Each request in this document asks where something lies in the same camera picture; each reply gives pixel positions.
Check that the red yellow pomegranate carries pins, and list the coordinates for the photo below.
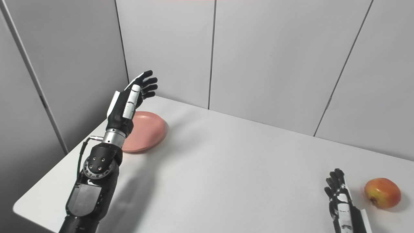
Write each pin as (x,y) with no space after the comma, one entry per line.
(383,192)

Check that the pink round plate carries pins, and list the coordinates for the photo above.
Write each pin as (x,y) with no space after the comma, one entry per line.
(148,129)

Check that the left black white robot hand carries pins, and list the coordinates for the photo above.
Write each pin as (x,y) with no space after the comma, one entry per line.
(118,118)

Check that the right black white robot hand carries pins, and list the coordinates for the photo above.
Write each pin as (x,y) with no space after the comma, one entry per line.
(351,216)

